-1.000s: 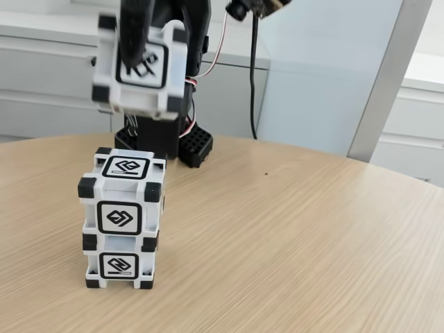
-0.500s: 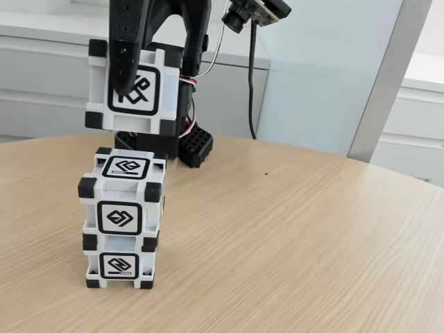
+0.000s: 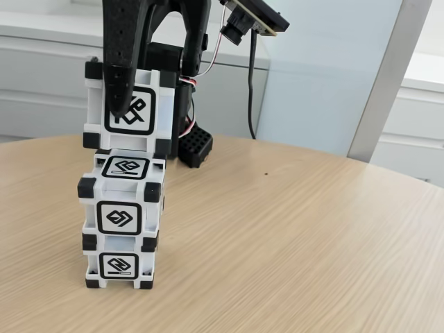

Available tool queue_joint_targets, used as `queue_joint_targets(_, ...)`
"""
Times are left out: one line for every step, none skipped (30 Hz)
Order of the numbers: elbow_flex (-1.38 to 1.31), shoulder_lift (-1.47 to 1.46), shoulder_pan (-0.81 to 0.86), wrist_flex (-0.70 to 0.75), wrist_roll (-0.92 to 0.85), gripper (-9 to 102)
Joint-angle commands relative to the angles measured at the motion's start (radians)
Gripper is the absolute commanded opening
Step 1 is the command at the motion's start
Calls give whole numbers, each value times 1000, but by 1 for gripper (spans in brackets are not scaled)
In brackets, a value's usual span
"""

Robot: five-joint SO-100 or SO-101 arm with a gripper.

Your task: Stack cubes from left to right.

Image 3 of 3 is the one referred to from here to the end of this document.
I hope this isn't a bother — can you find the white cube with crossed symbol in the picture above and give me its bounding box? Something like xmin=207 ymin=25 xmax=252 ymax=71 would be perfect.
xmin=82 ymin=59 xmax=175 ymax=161

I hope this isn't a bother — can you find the red and white servo cable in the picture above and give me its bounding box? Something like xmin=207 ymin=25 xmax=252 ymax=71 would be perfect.
xmin=178 ymin=6 xmax=229 ymax=87

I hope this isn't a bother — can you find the white cube with diamond symbol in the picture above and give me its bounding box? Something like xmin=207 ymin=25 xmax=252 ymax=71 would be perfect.
xmin=77 ymin=148 xmax=168 ymax=241

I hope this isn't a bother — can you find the white drawer cabinet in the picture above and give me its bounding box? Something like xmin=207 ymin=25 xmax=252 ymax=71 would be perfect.
xmin=369 ymin=51 xmax=444 ymax=190

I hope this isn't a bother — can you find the white frame post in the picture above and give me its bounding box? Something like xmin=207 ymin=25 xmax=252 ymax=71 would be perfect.
xmin=346 ymin=0 xmax=436 ymax=164

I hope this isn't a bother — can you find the black camera cable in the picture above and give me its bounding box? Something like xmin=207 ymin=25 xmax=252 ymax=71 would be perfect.
xmin=247 ymin=29 xmax=259 ymax=140

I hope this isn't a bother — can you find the black gripper camera module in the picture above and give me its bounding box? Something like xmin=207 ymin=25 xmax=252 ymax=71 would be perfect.
xmin=219 ymin=0 xmax=291 ymax=46

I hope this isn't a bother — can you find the long white cabinet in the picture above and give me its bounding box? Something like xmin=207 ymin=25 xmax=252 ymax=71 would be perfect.
xmin=0 ymin=10 xmax=271 ymax=144

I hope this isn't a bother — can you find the white cube with Z symbol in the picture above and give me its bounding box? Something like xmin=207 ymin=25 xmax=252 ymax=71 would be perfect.
xmin=82 ymin=232 xmax=160 ymax=289

